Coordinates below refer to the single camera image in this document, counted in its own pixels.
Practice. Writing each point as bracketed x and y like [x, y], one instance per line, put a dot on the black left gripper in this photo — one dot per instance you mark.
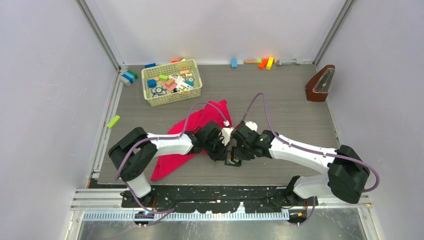
[219, 155]

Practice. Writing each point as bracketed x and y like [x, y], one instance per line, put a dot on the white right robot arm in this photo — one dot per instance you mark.
[341, 173]

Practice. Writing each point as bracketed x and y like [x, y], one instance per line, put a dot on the blue green block stack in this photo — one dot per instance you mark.
[128, 77]

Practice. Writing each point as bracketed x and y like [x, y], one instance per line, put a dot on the brown wooden metronome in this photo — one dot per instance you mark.
[317, 88]

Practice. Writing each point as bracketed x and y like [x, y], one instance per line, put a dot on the light blue toy block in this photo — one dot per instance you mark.
[233, 63]

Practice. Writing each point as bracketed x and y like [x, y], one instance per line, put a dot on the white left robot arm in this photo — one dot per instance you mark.
[133, 153]

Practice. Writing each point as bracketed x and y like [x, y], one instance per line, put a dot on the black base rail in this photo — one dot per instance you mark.
[218, 199]

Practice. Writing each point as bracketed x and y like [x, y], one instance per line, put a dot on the tan wooden block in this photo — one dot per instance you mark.
[250, 61]

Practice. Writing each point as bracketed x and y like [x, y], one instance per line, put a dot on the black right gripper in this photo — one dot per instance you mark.
[243, 156]

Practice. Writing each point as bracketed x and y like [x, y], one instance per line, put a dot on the orange toy block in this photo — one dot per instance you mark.
[263, 63]

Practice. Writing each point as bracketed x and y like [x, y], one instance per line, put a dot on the pink red garment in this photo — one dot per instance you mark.
[214, 111]

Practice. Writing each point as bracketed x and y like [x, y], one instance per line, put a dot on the yellow toy block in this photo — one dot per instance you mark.
[269, 64]

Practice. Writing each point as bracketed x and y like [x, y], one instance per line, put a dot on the lime green block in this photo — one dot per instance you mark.
[113, 121]

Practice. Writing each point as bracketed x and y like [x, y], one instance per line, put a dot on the green perforated plastic basket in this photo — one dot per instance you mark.
[173, 82]

